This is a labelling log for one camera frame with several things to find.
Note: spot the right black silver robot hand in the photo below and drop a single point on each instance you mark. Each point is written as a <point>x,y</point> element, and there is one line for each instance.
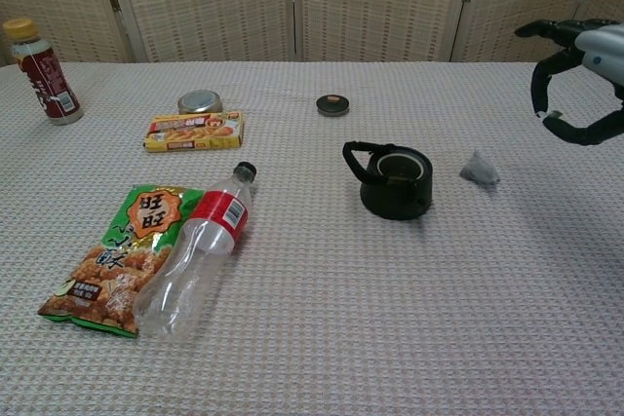
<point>602,55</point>

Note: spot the small tea bag paper tag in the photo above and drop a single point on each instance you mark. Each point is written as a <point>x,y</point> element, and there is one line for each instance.
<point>554,114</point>

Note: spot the grey pyramid tea bag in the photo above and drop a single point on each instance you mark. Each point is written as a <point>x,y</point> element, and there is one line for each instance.
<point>480,172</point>

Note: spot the black cast iron teapot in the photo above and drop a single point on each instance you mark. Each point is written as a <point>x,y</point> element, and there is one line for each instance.
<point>390,201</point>

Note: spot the black round teapot lid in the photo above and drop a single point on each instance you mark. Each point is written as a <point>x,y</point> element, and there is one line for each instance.
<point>332,105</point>

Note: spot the green snack bag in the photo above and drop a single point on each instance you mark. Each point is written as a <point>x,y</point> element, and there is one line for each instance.
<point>112,265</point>

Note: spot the white waffle tablecloth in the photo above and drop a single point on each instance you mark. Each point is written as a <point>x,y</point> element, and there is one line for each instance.
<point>341,313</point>

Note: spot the woven folding screen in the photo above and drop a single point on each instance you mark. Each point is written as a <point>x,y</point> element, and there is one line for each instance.
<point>209,2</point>

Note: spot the round metal tin can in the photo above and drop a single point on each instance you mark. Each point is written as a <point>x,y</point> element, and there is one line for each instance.
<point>200,101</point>

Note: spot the yellow food box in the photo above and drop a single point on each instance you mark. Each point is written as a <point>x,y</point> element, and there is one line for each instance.
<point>195,133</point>

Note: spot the clear plastic bottle red label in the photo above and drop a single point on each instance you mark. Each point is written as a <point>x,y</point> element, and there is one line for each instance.
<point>205,240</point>

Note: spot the sauce bottle with yellow cap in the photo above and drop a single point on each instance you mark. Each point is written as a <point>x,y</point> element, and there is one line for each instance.
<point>46,80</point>

